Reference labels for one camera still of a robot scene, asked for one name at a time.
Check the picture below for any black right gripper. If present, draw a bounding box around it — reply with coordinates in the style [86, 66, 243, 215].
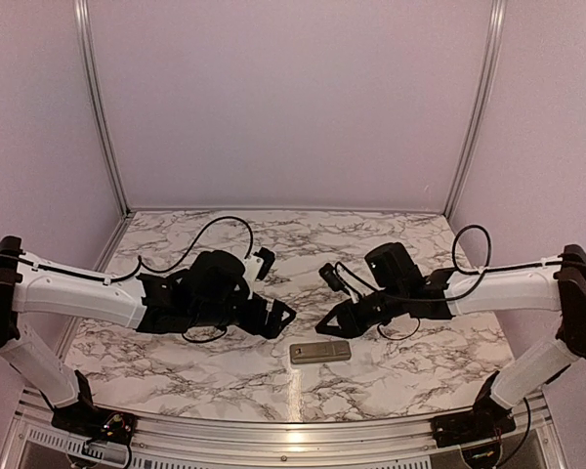
[315, 283, 408, 338]

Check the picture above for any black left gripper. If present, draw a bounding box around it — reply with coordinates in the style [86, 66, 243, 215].
[191, 292, 298, 339]

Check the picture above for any grey white remote control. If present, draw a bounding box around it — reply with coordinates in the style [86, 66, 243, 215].
[289, 341, 352, 364]

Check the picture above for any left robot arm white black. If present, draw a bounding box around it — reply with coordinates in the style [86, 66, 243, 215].
[0, 236, 296, 435]

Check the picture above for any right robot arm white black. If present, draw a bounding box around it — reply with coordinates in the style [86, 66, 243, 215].
[315, 242, 586, 438]

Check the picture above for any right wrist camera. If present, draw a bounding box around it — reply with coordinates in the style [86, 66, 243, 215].
[318, 263, 346, 292]

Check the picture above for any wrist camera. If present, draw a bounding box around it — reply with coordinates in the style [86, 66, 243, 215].
[243, 247, 275, 282]
[318, 263, 346, 292]

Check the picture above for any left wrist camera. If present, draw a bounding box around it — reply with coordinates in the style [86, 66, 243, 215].
[243, 247, 275, 282]

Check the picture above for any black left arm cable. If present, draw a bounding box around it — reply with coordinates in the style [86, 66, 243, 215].
[0, 216, 255, 346]

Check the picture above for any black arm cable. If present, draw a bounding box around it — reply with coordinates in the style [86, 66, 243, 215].
[334, 224, 586, 342]
[0, 216, 255, 346]

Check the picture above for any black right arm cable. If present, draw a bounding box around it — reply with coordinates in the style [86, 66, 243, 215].
[334, 224, 586, 342]

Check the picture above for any front aluminium rail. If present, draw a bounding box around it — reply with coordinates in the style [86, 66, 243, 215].
[0, 389, 569, 468]

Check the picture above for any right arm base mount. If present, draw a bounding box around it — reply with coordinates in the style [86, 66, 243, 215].
[431, 382, 517, 448]

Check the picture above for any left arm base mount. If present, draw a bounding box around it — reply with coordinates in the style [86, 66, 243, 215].
[52, 370, 137, 446]

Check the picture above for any right aluminium frame post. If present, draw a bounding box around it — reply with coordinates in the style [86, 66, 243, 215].
[443, 0, 507, 220]

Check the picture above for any aluminium frame post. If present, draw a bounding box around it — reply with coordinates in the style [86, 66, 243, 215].
[73, 0, 131, 219]
[443, 0, 507, 220]

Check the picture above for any left aluminium frame post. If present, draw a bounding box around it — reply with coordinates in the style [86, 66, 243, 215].
[73, 0, 131, 219]

